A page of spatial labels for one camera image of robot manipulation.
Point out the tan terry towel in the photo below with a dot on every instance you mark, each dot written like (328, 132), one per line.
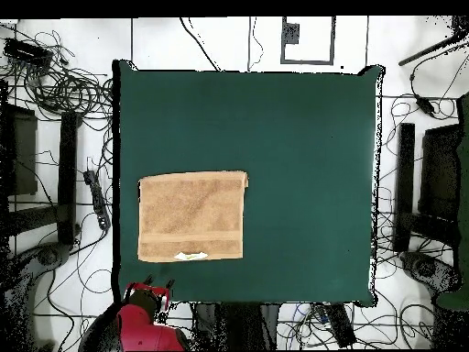
(190, 216)

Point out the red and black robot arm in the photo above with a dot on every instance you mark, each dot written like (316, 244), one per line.
(146, 330)

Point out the dark flat panel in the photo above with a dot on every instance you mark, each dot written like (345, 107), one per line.
(439, 172)
(22, 154)

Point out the black flat box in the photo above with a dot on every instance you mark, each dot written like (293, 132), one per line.
(27, 53)

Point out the black power strip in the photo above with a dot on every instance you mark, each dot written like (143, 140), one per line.
(98, 201)
(340, 326)

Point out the black stand bar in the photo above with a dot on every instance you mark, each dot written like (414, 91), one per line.
(67, 165)
(405, 165)

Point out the dark green table cloth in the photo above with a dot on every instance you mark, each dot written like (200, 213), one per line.
(293, 165)

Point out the black power adapter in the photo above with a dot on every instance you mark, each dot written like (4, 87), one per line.
(425, 105)

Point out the black slanted rod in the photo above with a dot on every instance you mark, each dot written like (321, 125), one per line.
(428, 49)

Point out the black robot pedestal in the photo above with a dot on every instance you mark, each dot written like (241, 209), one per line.
(238, 326)

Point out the grey square frame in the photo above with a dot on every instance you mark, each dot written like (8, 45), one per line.
(307, 62)

